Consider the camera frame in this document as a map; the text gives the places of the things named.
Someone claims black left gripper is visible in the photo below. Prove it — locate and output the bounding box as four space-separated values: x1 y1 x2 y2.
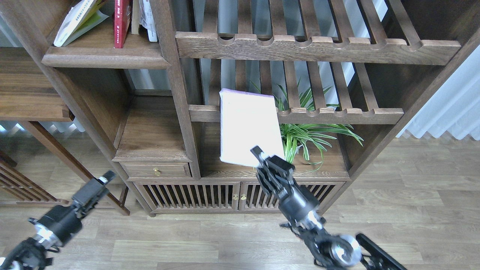
28 171 116 248

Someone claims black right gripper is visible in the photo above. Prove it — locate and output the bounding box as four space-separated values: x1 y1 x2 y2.
250 146 322 228

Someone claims pale purple white book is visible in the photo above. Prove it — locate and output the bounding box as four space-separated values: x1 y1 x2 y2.
219 88 285 167

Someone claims yellow cover book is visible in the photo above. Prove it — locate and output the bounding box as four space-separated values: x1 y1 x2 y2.
54 0 108 47

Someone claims red cover book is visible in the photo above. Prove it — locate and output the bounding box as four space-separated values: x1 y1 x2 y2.
112 0 132 48

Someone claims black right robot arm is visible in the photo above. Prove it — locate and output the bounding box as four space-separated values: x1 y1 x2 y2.
251 146 405 270

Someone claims wooden side shelf unit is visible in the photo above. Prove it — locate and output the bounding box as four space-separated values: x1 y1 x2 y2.
0 47 112 207

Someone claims right slatted cabinet door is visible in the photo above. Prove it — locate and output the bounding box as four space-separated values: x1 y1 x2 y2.
238 181 344 213

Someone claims slatted cabinet door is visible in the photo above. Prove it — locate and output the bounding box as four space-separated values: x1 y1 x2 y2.
135 182 241 214
238 181 344 213

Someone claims small wooden drawer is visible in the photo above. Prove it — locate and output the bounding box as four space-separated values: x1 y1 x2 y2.
120 162 191 178

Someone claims green spider plant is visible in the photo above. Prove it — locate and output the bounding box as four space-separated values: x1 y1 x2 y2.
274 84 364 172

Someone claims left slatted cabinet door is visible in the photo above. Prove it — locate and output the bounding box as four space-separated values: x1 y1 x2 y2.
135 182 241 214

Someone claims dark wooden bookshelf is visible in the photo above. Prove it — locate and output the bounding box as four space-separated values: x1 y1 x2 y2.
1 0 479 216

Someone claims upright white book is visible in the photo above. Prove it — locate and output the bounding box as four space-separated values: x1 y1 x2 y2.
139 0 158 42

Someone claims upright tan book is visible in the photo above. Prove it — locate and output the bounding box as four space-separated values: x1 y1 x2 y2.
130 0 141 35

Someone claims white curtain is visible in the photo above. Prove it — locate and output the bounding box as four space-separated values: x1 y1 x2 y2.
396 46 480 141

